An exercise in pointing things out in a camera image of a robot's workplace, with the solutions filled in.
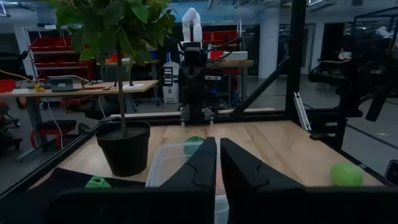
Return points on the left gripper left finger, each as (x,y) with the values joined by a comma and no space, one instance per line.
(199,174)

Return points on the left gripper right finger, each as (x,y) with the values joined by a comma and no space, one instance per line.
(242,177)

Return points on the toy watermelon ball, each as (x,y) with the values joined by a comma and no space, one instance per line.
(195,139)

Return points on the green toy pear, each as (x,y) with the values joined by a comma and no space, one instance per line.
(98,183)

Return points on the green scaly toy fruit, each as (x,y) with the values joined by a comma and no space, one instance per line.
(346,175)

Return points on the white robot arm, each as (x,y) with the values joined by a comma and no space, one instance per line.
(191,25)

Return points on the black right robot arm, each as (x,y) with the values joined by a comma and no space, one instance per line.
(192,93)

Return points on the clear plastic tupperware container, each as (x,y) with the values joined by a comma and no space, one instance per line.
(169,161)

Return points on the small wooden table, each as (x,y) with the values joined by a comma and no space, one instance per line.
(230,63)

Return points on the white floor appliance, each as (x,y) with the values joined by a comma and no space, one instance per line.
(170,84)

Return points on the white box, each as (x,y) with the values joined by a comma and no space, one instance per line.
(235,55)

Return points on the white paper sheet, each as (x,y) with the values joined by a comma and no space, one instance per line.
(133,86)

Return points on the green tree in black pot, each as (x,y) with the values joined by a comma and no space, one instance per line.
(124,152)

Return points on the silver aluminium extrusion bars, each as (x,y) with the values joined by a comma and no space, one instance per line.
(301,110)

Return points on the long wooden desk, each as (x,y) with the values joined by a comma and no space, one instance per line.
(93,88)

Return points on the grey device on desk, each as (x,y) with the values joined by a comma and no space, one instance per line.
(61,84)

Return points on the shelf with red bins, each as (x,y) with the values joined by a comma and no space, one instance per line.
(56,57)

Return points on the black robot rig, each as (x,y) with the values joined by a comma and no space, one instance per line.
(357,77)

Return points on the red plastic bin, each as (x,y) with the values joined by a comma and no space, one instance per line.
(7,86)

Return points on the black aluminium table frame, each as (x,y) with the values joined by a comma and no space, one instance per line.
(295,62)

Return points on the black table-level camera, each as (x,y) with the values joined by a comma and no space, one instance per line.
(392,172)

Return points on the black stool with red frame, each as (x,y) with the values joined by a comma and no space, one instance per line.
(56,126)

